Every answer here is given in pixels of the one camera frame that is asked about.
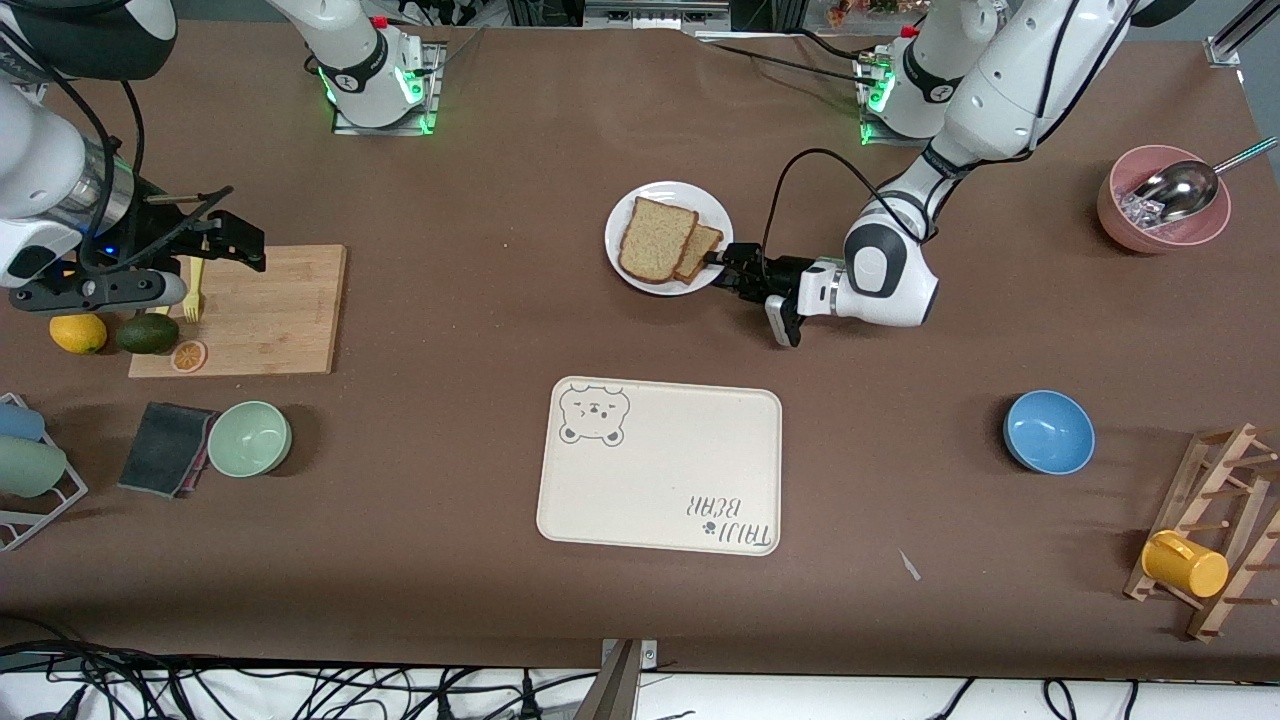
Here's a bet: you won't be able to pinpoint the brown bread slice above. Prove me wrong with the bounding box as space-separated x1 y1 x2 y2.
617 196 700 285
672 224 725 284

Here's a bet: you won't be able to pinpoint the white round plate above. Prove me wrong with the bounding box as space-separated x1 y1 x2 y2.
604 180 735 297

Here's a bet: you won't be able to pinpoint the wooden cutting board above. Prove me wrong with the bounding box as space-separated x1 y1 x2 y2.
128 244 348 379

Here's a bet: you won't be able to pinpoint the dark green avocado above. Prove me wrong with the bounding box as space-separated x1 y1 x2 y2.
114 312 182 355

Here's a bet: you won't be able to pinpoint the yellow lemon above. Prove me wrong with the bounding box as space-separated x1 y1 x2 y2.
49 313 108 355

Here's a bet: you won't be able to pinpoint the pale green bowl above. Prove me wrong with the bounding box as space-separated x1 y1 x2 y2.
207 400 293 478

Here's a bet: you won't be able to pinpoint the dark grey sponge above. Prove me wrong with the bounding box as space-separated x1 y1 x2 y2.
117 401 219 499

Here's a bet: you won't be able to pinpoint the blue cup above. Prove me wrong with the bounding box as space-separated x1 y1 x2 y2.
0 402 47 443

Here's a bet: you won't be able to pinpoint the cream bear print tray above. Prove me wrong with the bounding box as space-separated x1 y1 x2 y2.
536 376 783 557

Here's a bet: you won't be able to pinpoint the pale green cup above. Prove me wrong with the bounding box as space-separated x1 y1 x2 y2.
0 436 69 499

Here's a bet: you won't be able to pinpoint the blue bowl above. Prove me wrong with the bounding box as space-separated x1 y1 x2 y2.
1003 389 1096 476

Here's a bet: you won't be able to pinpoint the clear plastic ice cubes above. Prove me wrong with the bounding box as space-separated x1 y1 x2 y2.
1118 185 1166 229

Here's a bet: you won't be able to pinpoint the shiny metal scoop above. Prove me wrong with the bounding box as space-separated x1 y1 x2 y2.
1130 136 1280 225

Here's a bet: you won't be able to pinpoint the pink bowl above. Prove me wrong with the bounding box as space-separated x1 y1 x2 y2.
1096 145 1232 255

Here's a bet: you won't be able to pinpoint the yellow plastic mug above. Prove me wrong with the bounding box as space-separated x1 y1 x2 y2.
1141 529 1230 599

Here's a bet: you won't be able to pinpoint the wooden peg drying rack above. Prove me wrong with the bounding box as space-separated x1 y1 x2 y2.
1122 422 1280 643

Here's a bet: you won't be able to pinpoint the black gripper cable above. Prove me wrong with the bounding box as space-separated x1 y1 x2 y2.
758 0 1136 291
40 60 146 266

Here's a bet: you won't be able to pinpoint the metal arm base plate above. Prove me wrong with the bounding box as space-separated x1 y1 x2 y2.
332 42 447 137
855 55 951 149

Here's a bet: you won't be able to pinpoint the black table cable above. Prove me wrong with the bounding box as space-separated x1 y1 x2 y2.
700 38 881 89

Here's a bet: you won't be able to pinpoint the silver aluminium frame piece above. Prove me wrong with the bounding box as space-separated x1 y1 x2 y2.
585 0 731 31

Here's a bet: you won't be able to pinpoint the white wire cup rack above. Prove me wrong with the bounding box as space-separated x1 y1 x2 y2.
0 392 89 553

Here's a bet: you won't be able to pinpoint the grey metal camera pole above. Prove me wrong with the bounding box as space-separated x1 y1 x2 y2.
590 640 641 720

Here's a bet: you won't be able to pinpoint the tangled black floor cables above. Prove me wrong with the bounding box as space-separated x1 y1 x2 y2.
0 640 601 720

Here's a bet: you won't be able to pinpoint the silver aluminium frame bar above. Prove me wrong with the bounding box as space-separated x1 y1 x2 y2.
1205 0 1280 69

